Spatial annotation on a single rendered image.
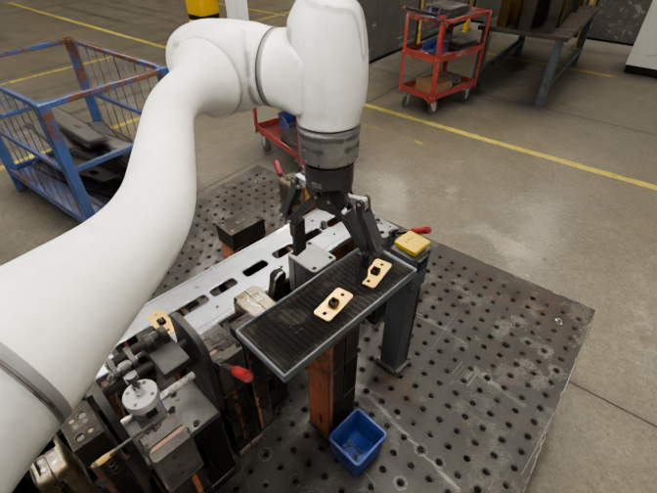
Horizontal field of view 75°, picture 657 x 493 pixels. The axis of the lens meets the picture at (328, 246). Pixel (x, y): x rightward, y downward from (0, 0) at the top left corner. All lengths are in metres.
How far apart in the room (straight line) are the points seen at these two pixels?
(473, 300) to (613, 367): 1.15
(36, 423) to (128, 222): 0.13
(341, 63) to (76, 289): 0.39
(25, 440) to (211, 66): 0.44
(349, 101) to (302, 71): 0.07
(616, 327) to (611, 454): 0.76
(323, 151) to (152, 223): 0.32
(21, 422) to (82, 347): 0.04
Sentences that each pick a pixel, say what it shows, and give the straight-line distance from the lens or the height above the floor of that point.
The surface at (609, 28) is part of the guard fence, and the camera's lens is 7.79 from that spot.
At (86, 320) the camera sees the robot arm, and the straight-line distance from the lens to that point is 0.29.
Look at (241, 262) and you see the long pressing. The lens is 1.19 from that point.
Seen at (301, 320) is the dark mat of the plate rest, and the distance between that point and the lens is 0.81.
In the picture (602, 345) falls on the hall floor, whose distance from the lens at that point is 2.63.
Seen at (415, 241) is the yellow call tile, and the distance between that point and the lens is 1.00.
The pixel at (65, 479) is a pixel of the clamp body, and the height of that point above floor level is 1.04.
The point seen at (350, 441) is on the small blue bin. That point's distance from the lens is 1.19.
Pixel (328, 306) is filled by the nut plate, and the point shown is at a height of 1.16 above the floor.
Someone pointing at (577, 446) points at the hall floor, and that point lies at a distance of 2.22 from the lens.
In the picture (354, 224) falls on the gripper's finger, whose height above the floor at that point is 1.37.
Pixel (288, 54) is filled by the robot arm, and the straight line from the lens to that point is 0.56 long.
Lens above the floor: 1.78
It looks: 40 degrees down
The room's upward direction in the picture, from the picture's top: straight up
